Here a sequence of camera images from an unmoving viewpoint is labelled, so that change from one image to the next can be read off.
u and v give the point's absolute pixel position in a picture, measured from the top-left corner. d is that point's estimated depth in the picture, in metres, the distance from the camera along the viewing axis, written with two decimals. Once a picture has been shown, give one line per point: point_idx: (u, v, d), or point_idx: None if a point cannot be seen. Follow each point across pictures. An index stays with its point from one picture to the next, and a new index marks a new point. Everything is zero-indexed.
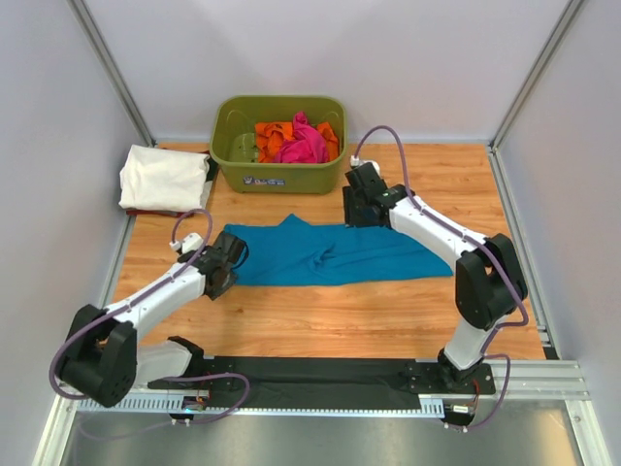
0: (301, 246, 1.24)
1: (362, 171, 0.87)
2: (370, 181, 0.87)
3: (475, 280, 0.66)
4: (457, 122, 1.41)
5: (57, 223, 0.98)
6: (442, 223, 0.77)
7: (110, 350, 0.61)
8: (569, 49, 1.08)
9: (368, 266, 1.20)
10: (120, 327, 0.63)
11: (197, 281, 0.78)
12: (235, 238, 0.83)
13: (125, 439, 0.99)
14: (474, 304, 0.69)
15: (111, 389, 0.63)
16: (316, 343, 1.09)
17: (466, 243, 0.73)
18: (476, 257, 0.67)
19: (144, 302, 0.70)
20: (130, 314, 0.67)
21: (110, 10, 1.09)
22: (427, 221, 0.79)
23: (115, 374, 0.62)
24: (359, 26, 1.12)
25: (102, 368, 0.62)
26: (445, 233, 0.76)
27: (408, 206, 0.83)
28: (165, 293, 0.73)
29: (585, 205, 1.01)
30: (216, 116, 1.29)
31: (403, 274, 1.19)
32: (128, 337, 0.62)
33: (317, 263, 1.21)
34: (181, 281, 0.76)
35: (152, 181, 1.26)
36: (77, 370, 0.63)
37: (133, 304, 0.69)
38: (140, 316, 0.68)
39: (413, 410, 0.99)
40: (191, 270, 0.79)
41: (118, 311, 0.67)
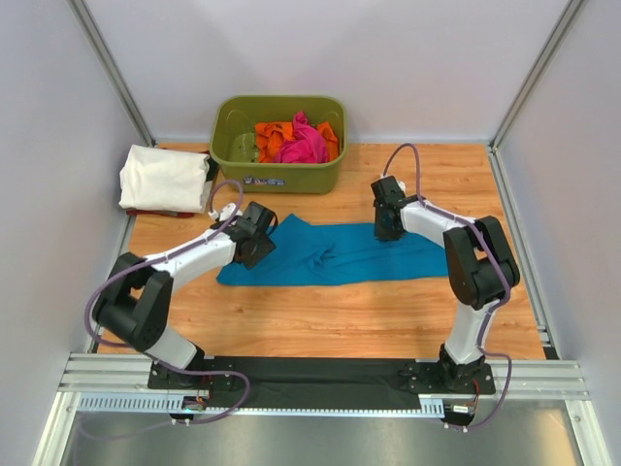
0: (301, 246, 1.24)
1: (383, 183, 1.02)
2: (390, 191, 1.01)
3: (460, 249, 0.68)
4: (457, 122, 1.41)
5: (57, 223, 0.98)
6: (440, 212, 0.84)
7: (147, 296, 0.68)
8: (570, 49, 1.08)
9: (368, 266, 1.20)
10: (157, 275, 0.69)
11: (228, 247, 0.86)
12: (262, 210, 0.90)
13: (124, 439, 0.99)
14: (461, 277, 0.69)
15: (144, 335, 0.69)
16: (316, 343, 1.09)
17: (456, 223, 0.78)
18: (464, 231, 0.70)
19: (179, 257, 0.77)
20: (167, 265, 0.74)
21: (110, 10, 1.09)
22: (429, 215, 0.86)
23: (149, 320, 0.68)
24: (360, 26, 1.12)
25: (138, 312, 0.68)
26: (441, 218, 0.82)
27: (416, 206, 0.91)
28: (198, 252, 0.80)
29: (585, 205, 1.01)
30: (216, 116, 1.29)
31: (404, 274, 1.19)
32: (164, 284, 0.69)
33: (317, 263, 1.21)
34: (214, 245, 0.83)
35: (152, 180, 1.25)
36: (114, 313, 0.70)
37: (170, 257, 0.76)
38: (176, 267, 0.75)
39: (413, 410, 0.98)
40: (222, 237, 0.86)
41: (156, 260, 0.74)
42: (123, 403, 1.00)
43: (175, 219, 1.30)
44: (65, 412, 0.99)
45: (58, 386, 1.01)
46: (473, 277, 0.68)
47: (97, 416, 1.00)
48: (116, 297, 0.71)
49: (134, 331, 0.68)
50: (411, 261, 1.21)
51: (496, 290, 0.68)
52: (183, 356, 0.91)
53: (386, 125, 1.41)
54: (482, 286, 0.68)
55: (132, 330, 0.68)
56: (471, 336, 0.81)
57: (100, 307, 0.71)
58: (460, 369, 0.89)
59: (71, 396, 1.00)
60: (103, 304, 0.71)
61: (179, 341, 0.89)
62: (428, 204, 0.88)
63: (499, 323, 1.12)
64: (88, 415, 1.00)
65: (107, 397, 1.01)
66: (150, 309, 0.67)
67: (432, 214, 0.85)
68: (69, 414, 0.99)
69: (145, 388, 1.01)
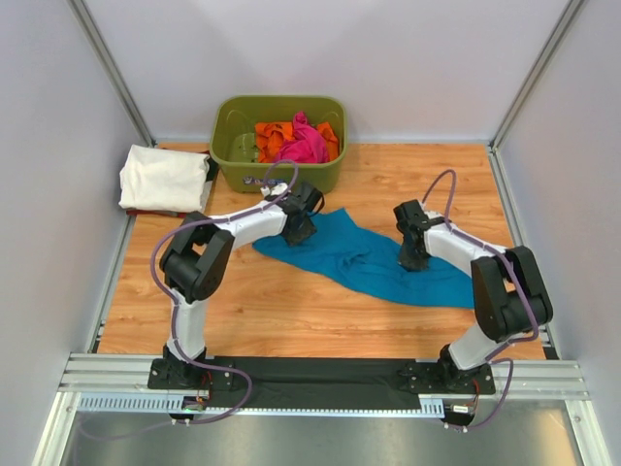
0: (340, 241, 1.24)
1: (408, 205, 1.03)
2: (414, 213, 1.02)
3: (490, 283, 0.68)
4: (457, 122, 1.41)
5: (57, 224, 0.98)
6: (467, 237, 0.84)
7: (212, 249, 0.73)
8: (570, 49, 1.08)
9: (390, 283, 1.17)
10: (221, 232, 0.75)
11: (278, 218, 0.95)
12: (311, 189, 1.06)
13: (125, 439, 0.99)
14: (489, 312, 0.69)
15: (204, 286, 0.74)
16: (316, 343, 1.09)
17: (484, 251, 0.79)
18: (493, 263, 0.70)
19: (240, 220, 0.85)
20: (229, 225, 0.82)
21: (110, 10, 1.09)
22: (455, 240, 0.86)
23: (212, 272, 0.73)
24: (360, 26, 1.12)
25: (201, 263, 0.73)
26: (469, 245, 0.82)
27: (442, 229, 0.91)
28: (255, 218, 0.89)
29: (585, 206, 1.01)
30: (216, 116, 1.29)
31: (424, 301, 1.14)
32: (226, 241, 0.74)
33: (346, 263, 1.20)
34: (268, 214, 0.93)
35: (153, 181, 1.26)
36: (179, 263, 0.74)
37: (232, 220, 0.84)
38: (237, 229, 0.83)
39: (413, 410, 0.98)
40: (276, 209, 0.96)
41: (219, 221, 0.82)
42: (123, 404, 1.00)
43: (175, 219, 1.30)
44: (65, 412, 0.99)
45: (58, 386, 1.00)
46: (502, 313, 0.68)
47: (97, 416, 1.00)
48: (182, 250, 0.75)
49: (197, 281, 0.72)
50: (434, 288, 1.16)
51: (523, 327, 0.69)
52: (193, 349, 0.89)
53: (385, 125, 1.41)
54: (511, 323, 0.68)
55: (195, 280, 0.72)
56: (478, 350, 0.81)
57: (165, 258, 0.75)
58: (461, 371, 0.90)
59: (71, 396, 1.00)
60: (169, 256, 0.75)
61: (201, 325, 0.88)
62: (453, 229, 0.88)
63: None
64: (88, 415, 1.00)
65: (107, 397, 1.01)
66: (213, 261, 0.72)
67: (458, 238, 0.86)
68: (69, 415, 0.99)
69: (145, 388, 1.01)
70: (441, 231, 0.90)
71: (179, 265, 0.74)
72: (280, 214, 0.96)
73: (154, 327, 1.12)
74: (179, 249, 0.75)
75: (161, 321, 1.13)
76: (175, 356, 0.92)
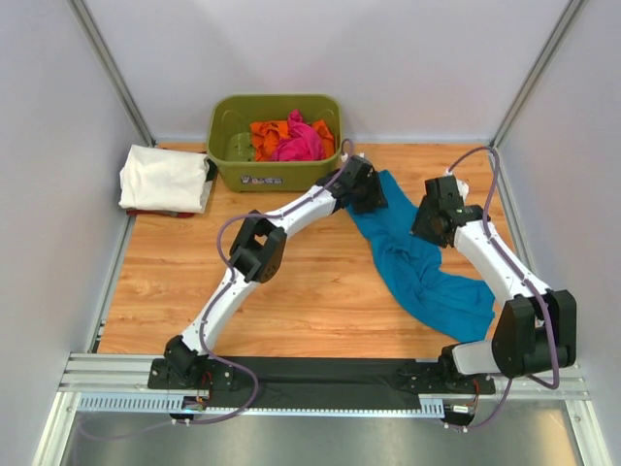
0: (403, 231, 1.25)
1: (439, 185, 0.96)
2: (447, 193, 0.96)
3: (521, 330, 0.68)
4: (457, 122, 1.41)
5: (57, 224, 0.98)
6: (506, 257, 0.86)
7: (269, 246, 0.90)
8: (570, 49, 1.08)
9: (408, 287, 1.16)
10: (277, 230, 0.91)
11: (329, 203, 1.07)
12: (360, 164, 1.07)
13: (124, 439, 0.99)
14: (510, 350, 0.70)
15: (265, 271, 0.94)
16: (316, 343, 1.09)
17: (522, 284, 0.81)
18: (529, 310, 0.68)
19: (292, 215, 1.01)
20: (282, 222, 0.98)
21: (110, 11, 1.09)
22: (492, 251, 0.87)
23: (270, 261, 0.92)
24: (359, 27, 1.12)
25: (262, 254, 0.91)
26: (505, 269, 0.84)
27: (479, 230, 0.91)
28: (307, 208, 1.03)
29: (585, 207, 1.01)
30: (212, 116, 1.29)
31: (436, 326, 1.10)
32: (281, 238, 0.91)
33: (390, 249, 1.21)
34: (318, 202, 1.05)
35: (152, 181, 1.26)
36: (245, 252, 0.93)
37: (284, 216, 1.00)
38: (288, 224, 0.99)
39: (413, 410, 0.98)
40: (326, 194, 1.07)
41: (275, 217, 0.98)
42: (123, 404, 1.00)
43: (175, 218, 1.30)
44: (65, 412, 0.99)
45: (58, 386, 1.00)
46: (523, 354, 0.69)
47: (97, 416, 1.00)
48: (246, 241, 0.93)
49: (258, 268, 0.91)
50: (445, 313, 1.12)
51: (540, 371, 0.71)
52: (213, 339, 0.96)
53: (385, 125, 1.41)
54: (529, 367, 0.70)
55: (257, 267, 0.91)
56: (484, 359, 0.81)
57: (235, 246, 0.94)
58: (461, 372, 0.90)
59: (71, 396, 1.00)
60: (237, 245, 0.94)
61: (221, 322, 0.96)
62: (494, 239, 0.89)
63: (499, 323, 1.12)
64: (88, 415, 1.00)
65: (107, 397, 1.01)
66: (272, 253, 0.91)
67: (494, 252, 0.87)
68: (69, 414, 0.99)
69: (146, 388, 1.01)
70: (478, 233, 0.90)
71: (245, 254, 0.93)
72: (331, 198, 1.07)
73: (154, 327, 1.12)
74: (245, 241, 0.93)
75: (161, 321, 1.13)
76: (179, 352, 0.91)
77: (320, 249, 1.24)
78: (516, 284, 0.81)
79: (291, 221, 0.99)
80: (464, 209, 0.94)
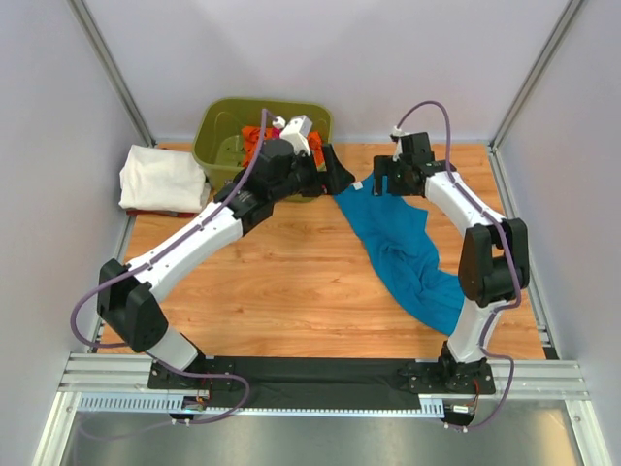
0: (398, 230, 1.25)
1: (411, 139, 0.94)
2: (420, 149, 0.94)
3: (479, 250, 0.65)
4: (457, 122, 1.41)
5: (57, 224, 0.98)
6: (468, 197, 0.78)
7: (129, 310, 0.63)
8: (570, 49, 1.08)
9: (407, 287, 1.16)
10: (139, 287, 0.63)
11: (231, 226, 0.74)
12: (268, 162, 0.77)
13: (124, 439, 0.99)
14: (472, 275, 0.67)
15: (143, 334, 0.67)
16: (316, 343, 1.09)
17: (483, 217, 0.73)
18: (486, 232, 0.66)
19: (166, 258, 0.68)
20: (149, 274, 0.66)
21: (109, 10, 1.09)
22: (456, 194, 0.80)
23: (144, 325, 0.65)
24: (360, 27, 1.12)
25: (127, 320, 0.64)
26: (467, 207, 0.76)
27: (444, 179, 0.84)
28: (192, 244, 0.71)
29: (585, 206, 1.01)
30: (204, 116, 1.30)
31: (437, 325, 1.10)
32: (146, 297, 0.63)
33: (385, 249, 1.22)
34: (212, 228, 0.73)
35: (152, 180, 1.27)
36: (112, 316, 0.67)
37: (154, 262, 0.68)
38: (162, 274, 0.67)
39: (413, 409, 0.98)
40: (224, 213, 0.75)
41: (139, 268, 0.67)
42: (123, 404, 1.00)
43: (175, 218, 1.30)
44: (65, 412, 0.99)
45: (58, 386, 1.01)
46: (482, 277, 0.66)
47: (97, 416, 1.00)
48: (112, 302, 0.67)
49: (130, 337, 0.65)
50: (445, 314, 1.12)
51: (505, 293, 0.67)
52: (184, 358, 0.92)
53: (385, 125, 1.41)
54: (490, 287, 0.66)
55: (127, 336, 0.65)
56: (473, 336, 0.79)
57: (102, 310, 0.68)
58: (458, 361, 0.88)
59: (71, 396, 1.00)
60: (104, 308, 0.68)
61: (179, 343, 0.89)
62: (457, 183, 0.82)
63: (499, 323, 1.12)
64: (88, 415, 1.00)
65: (107, 397, 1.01)
66: (136, 320, 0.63)
67: (456, 193, 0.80)
68: (69, 414, 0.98)
69: (146, 388, 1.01)
70: (443, 181, 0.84)
71: (114, 316, 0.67)
72: (232, 219, 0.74)
73: None
74: (109, 303, 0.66)
75: None
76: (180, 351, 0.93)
77: (320, 249, 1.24)
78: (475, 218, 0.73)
79: (167, 267, 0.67)
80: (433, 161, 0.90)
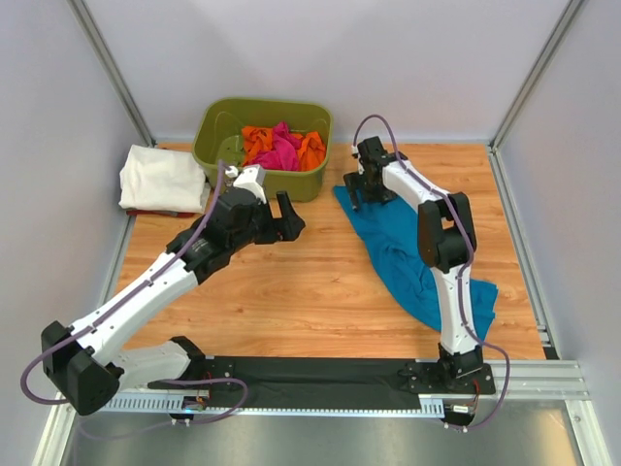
0: (399, 229, 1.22)
1: (367, 142, 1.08)
2: (375, 146, 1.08)
3: (431, 222, 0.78)
4: (457, 122, 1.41)
5: (57, 224, 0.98)
6: (418, 180, 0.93)
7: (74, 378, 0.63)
8: (570, 48, 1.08)
9: (407, 288, 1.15)
10: (81, 355, 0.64)
11: (182, 277, 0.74)
12: (229, 212, 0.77)
13: (124, 439, 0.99)
14: (428, 244, 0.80)
15: (89, 399, 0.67)
16: (315, 343, 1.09)
17: (432, 194, 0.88)
18: (435, 206, 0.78)
19: (112, 319, 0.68)
20: (93, 338, 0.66)
21: (109, 10, 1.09)
22: (408, 179, 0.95)
23: (89, 391, 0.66)
24: (359, 27, 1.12)
25: (72, 387, 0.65)
26: (417, 186, 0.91)
27: (398, 167, 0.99)
28: (140, 301, 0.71)
29: (585, 206, 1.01)
30: (203, 116, 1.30)
31: (435, 326, 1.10)
32: (87, 367, 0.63)
33: (386, 249, 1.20)
34: (162, 283, 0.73)
35: (152, 181, 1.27)
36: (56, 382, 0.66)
37: (97, 324, 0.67)
38: (107, 336, 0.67)
39: (413, 409, 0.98)
40: (174, 266, 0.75)
41: (81, 332, 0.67)
42: (123, 404, 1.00)
43: (175, 218, 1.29)
44: (65, 412, 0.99)
45: (58, 386, 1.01)
46: (436, 245, 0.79)
47: (97, 416, 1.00)
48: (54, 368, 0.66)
49: (76, 404, 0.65)
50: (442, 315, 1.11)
51: (458, 255, 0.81)
52: (175, 370, 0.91)
53: (385, 125, 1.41)
54: (443, 253, 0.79)
55: (74, 402, 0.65)
56: (454, 311, 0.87)
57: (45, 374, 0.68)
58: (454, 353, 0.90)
59: None
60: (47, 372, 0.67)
61: (161, 366, 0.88)
62: (408, 169, 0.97)
63: (499, 323, 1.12)
64: (88, 415, 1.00)
65: None
66: (80, 388, 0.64)
67: (409, 179, 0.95)
68: (69, 414, 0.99)
69: (145, 388, 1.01)
70: (398, 170, 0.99)
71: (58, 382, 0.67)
72: (183, 271, 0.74)
73: (154, 328, 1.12)
74: (50, 369, 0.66)
75: (162, 321, 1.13)
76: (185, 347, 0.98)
77: (320, 249, 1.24)
78: (428, 196, 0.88)
79: (111, 329, 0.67)
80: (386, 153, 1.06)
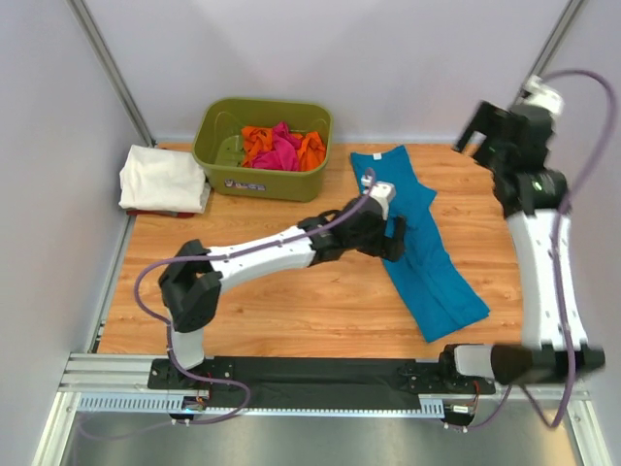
0: (405, 205, 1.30)
1: (527, 130, 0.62)
2: (531, 146, 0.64)
3: (533, 372, 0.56)
4: (457, 122, 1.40)
5: (57, 224, 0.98)
6: (557, 281, 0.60)
7: (194, 290, 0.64)
8: (571, 49, 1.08)
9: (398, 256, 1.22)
10: (210, 275, 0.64)
11: (306, 253, 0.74)
12: (361, 214, 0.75)
13: (126, 439, 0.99)
14: (513, 371, 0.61)
15: (190, 318, 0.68)
16: (315, 343, 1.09)
17: (559, 336, 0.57)
18: (550, 367, 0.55)
19: (242, 258, 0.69)
20: (224, 266, 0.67)
21: (109, 10, 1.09)
22: (546, 268, 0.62)
23: (196, 311, 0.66)
24: (359, 26, 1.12)
25: (185, 300, 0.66)
26: (547, 303, 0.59)
27: (547, 228, 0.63)
28: (268, 255, 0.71)
29: (586, 206, 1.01)
30: (204, 116, 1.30)
31: (434, 323, 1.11)
32: (213, 287, 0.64)
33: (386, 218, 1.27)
34: (289, 249, 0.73)
35: (152, 181, 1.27)
36: (170, 289, 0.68)
37: (231, 257, 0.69)
38: (234, 270, 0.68)
39: (413, 410, 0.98)
40: (303, 241, 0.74)
41: (215, 257, 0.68)
42: (123, 404, 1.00)
43: (175, 219, 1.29)
44: (65, 412, 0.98)
45: (58, 386, 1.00)
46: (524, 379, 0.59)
47: (96, 416, 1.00)
48: (176, 276, 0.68)
49: (178, 316, 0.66)
50: (440, 317, 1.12)
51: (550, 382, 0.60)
52: (188, 358, 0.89)
53: (385, 125, 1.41)
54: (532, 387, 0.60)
55: (177, 314, 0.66)
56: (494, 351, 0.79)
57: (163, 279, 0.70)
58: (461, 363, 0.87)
59: (71, 396, 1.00)
60: (166, 277, 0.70)
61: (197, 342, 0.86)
62: (554, 251, 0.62)
63: (499, 323, 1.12)
64: (88, 415, 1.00)
65: (107, 397, 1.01)
66: (193, 304, 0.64)
67: (548, 273, 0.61)
68: (69, 415, 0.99)
69: (145, 388, 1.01)
70: (538, 233, 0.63)
71: (170, 290, 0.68)
72: (308, 249, 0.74)
73: (154, 328, 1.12)
74: (172, 277, 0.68)
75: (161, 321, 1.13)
76: None
77: None
78: (552, 329, 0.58)
79: (240, 267, 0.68)
80: (542, 182, 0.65)
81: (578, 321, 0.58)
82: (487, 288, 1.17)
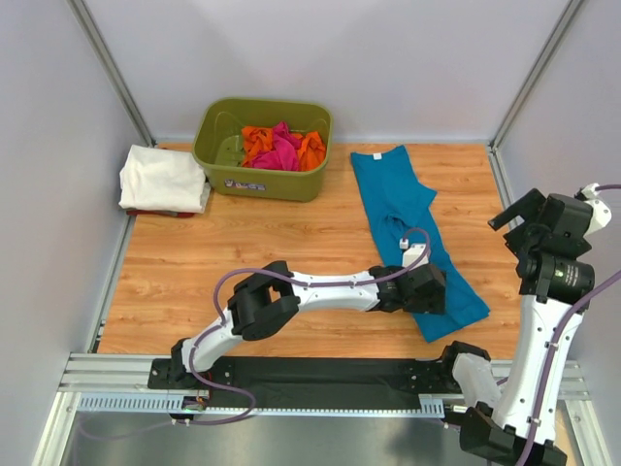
0: (405, 204, 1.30)
1: (560, 216, 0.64)
2: (564, 232, 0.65)
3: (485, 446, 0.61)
4: (457, 122, 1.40)
5: (57, 224, 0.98)
6: (543, 377, 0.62)
7: (273, 307, 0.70)
8: (571, 49, 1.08)
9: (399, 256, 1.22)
10: (289, 296, 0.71)
11: (370, 299, 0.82)
12: (428, 279, 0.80)
13: (125, 439, 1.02)
14: (470, 436, 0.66)
15: (257, 329, 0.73)
16: (315, 343, 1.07)
17: (528, 426, 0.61)
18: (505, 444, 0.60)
19: (319, 288, 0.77)
20: (304, 292, 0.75)
21: (110, 9, 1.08)
22: (537, 360, 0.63)
23: (265, 325, 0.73)
24: (359, 27, 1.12)
25: (260, 313, 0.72)
26: (526, 393, 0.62)
27: (555, 319, 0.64)
28: (341, 291, 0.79)
29: None
30: (204, 116, 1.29)
31: (435, 324, 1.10)
32: (290, 310, 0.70)
33: (386, 218, 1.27)
34: (358, 291, 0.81)
35: (152, 181, 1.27)
36: (245, 297, 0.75)
37: (310, 284, 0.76)
38: (310, 298, 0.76)
39: (413, 410, 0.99)
40: (370, 286, 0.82)
41: (300, 281, 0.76)
42: (123, 404, 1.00)
43: (175, 218, 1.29)
44: (65, 412, 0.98)
45: (58, 386, 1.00)
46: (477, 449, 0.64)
47: (97, 416, 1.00)
48: (255, 286, 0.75)
49: (248, 324, 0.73)
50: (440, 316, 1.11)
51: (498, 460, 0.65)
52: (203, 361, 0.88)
53: (385, 125, 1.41)
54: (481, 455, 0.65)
55: (248, 322, 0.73)
56: (495, 388, 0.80)
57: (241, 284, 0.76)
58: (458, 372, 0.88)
59: (71, 396, 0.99)
60: (244, 283, 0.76)
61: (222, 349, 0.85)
62: (553, 347, 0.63)
63: (499, 323, 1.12)
64: (88, 415, 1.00)
65: (107, 397, 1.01)
66: (268, 318, 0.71)
67: (539, 362, 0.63)
68: (69, 415, 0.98)
69: (146, 388, 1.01)
70: (543, 320, 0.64)
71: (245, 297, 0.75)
72: (375, 297, 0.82)
73: (154, 328, 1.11)
74: (252, 285, 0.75)
75: (161, 321, 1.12)
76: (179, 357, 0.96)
77: (320, 249, 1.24)
78: (520, 418, 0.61)
79: (314, 296, 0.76)
80: (566, 269, 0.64)
81: (549, 418, 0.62)
82: (488, 288, 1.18)
